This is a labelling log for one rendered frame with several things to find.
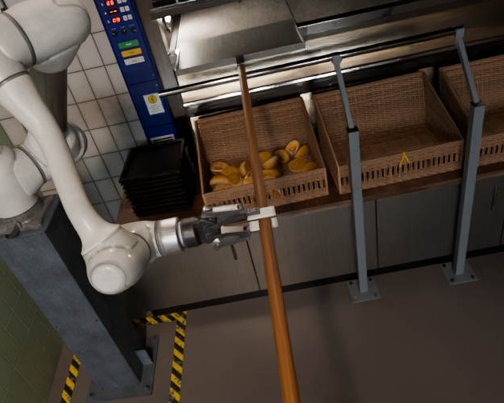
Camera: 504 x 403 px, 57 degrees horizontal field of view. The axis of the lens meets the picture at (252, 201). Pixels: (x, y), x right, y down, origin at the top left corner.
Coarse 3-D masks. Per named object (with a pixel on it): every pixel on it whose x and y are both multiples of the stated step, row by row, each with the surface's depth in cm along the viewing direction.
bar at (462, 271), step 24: (360, 48) 183; (384, 48) 183; (264, 72) 185; (336, 72) 185; (480, 120) 180; (360, 168) 190; (360, 192) 197; (360, 216) 205; (360, 240) 214; (456, 240) 223; (360, 264) 224; (456, 264) 230; (360, 288) 235
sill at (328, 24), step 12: (408, 0) 212; (420, 0) 210; (432, 0) 210; (444, 0) 210; (456, 0) 210; (348, 12) 215; (360, 12) 212; (372, 12) 211; (384, 12) 211; (396, 12) 212; (300, 24) 215; (312, 24) 212; (324, 24) 213; (336, 24) 213; (348, 24) 213
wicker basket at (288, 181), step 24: (216, 120) 233; (264, 120) 234; (288, 120) 235; (216, 144) 238; (240, 144) 238; (264, 144) 239; (312, 144) 224; (288, 168) 231; (216, 192) 203; (240, 192) 205; (288, 192) 216; (312, 192) 209
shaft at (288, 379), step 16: (240, 64) 185; (240, 80) 175; (256, 144) 140; (256, 160) 133; (256, 176) 127; (256, 192) 123; (272, 240) 109; (272, 256) 104; (272, 272) 100; (272, 288) 97; (272, 304) 94; (272, 320) 92; (288, 336) 89; (288, 352) 85; (288, 368) 83; (288, 384) 81; (288, 400) 78
